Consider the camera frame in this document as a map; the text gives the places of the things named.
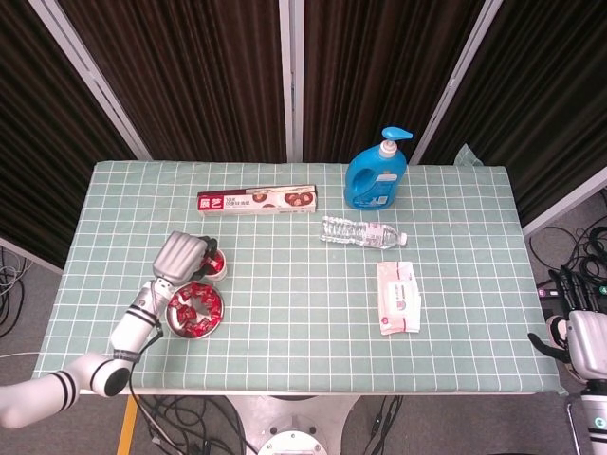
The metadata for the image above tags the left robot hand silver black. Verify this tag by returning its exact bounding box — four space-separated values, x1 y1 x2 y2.
151 229 220 286

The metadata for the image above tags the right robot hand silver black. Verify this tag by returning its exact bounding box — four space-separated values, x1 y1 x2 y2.
526 264 607 380

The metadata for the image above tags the metal bowl of red candies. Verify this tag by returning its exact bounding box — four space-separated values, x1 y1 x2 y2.
165 282 225 340

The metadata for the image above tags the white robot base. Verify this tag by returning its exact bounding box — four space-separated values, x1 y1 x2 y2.
222 395 361 455

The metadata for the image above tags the white paper cup blue logo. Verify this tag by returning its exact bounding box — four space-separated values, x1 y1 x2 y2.
198 249 228 284

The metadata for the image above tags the black power strip pink label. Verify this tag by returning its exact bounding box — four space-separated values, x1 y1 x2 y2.
535 279 563 299

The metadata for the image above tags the long baking paper box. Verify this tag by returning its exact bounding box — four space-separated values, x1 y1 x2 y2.
196 183 320 219

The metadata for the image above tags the green checked tablecloth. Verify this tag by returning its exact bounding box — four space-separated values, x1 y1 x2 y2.
30 141 565 397

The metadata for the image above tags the yellow floor tape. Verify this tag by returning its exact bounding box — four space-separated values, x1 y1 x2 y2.
116 396 138 455

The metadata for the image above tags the dark ribbed partition panel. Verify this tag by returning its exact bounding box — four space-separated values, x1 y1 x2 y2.
46 0 294 163
0 0 153 276
292 0 504 166
410 0 607 238

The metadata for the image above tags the clear plastic water bottle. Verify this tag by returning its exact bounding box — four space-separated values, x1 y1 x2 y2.
320 215 409 251

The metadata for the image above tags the pink wet wipes pack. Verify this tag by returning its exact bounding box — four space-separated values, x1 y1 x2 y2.
377 260 423 337

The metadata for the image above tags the blue detergent pump bottle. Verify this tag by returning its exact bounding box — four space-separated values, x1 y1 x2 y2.
344 125 414 210

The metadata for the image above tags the black floor cable bundle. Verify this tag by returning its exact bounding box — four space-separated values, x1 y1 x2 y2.
528 189 607 304
132 395 257 455

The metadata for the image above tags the white table frame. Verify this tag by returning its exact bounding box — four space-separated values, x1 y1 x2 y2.
46 384 561 398

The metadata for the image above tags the black cable with connector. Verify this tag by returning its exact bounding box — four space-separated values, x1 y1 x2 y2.
359 395 404 455

